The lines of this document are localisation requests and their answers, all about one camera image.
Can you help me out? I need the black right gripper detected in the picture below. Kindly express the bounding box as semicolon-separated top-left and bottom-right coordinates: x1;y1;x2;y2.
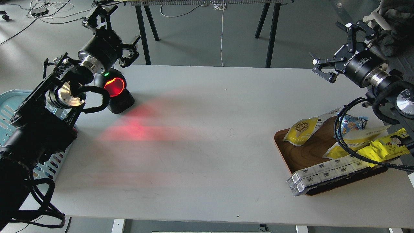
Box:
309;20;388;88

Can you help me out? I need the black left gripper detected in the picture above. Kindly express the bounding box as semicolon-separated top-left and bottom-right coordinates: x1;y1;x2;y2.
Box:
77;6;141;74

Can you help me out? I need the yellow white nut snack pouch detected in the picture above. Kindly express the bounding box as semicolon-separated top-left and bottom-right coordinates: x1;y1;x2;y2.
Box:
283;108;340;146

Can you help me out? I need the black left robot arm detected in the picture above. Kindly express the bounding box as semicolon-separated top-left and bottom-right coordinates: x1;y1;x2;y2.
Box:
1;5;140;229

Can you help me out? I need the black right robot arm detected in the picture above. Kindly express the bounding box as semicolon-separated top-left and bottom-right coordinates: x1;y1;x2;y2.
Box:
310;20;413;138

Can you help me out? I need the blue cartoon snack bag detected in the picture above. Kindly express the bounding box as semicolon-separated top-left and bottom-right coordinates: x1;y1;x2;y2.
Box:
337;115;369;136

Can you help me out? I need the yellow cartoon face snack bag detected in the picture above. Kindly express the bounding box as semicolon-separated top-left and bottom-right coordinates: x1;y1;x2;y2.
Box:
357;128;410;162

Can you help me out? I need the clear white long snack box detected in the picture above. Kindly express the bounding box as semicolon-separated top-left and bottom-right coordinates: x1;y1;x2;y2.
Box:
287;155;370;196

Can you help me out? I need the black table with trestle legs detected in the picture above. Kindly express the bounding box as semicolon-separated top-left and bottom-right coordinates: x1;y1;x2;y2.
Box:
111;3;284;67

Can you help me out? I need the white office chair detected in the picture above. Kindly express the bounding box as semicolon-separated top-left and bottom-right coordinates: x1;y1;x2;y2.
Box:
362;7;392;31

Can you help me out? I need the black barcode scanner red window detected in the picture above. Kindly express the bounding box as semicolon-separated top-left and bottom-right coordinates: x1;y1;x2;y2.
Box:
94;68;135;114

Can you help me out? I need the dark clothing on chair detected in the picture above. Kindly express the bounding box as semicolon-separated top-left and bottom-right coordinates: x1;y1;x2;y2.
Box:
375;0;414;57

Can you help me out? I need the brown wooden tray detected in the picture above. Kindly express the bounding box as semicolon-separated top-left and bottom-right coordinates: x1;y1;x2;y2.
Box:
274;117;388;196

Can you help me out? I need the white table leg right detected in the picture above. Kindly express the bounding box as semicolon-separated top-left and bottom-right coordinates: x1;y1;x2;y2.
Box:
295;225;309;233

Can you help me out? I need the white table leg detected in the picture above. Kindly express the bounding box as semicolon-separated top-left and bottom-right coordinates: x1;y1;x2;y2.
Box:
111;218;126;233
295;225;309;233

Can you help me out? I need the white table leg left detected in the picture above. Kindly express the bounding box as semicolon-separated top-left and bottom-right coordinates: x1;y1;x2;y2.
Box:
111;218;126;233

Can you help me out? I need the floor cables and power adapter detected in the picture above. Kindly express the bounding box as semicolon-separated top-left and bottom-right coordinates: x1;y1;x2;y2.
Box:
0;0;94;46

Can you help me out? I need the white hanging cable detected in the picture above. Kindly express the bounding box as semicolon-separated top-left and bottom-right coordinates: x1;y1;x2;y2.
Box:
213;3;227;67

